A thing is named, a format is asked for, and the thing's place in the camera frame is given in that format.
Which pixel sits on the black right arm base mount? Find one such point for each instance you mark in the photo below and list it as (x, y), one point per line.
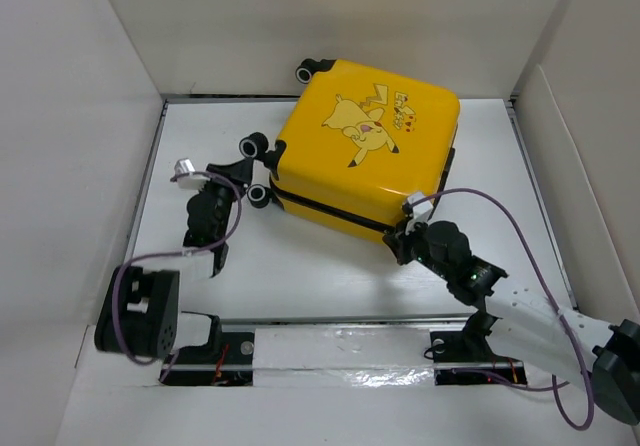
(460, 359)

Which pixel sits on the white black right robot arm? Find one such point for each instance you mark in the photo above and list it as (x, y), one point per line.
(512, 321)

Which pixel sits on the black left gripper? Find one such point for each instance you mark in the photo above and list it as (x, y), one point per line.
(238, 173)

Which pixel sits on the aluminium mounting rail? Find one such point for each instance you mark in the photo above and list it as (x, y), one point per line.
(324, 347)

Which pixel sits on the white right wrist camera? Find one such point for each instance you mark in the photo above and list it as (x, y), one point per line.
(418, 209)

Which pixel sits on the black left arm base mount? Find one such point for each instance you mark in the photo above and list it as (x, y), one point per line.
(215, 351)

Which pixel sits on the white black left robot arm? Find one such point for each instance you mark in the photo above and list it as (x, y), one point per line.
(139, 315)

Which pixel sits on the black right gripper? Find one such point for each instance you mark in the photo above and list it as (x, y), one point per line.
(398, 241)

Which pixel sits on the yellow hard-shell suitcase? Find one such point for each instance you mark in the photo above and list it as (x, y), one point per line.
(358, 142)

